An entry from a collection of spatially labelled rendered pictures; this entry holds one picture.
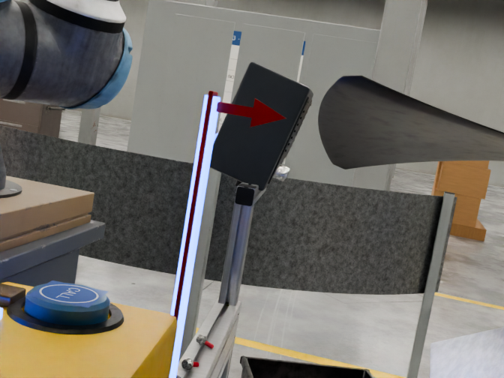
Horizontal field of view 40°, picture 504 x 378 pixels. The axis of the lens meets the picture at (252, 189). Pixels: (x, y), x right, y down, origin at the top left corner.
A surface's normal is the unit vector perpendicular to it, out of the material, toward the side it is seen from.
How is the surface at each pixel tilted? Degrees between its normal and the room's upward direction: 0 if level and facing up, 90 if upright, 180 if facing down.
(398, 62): 90
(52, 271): 90
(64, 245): 90
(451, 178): 90
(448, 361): 55
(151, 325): 0
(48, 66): 104
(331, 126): 160
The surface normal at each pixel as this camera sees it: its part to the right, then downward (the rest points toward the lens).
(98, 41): 0.65, 0.50
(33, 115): -0.17, 0.10
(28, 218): 0.97, 0.18
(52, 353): 0.16, -0.98
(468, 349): -0.62, -0.62
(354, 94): -0.32, 0.94
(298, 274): 0.29, 0.17
